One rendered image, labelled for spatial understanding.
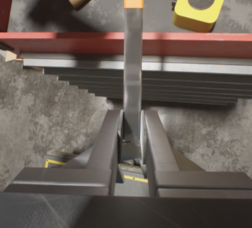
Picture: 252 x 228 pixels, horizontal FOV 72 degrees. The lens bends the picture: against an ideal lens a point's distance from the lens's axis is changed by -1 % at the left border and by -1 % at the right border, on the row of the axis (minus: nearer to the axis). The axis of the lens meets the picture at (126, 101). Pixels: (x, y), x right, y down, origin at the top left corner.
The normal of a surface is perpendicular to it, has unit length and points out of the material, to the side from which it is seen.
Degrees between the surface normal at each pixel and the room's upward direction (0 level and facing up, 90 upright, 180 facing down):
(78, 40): 90
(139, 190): 0
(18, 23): 0
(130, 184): 0
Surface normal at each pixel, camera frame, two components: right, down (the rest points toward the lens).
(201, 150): -0.15, -0.11
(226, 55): -0.08, 0.99
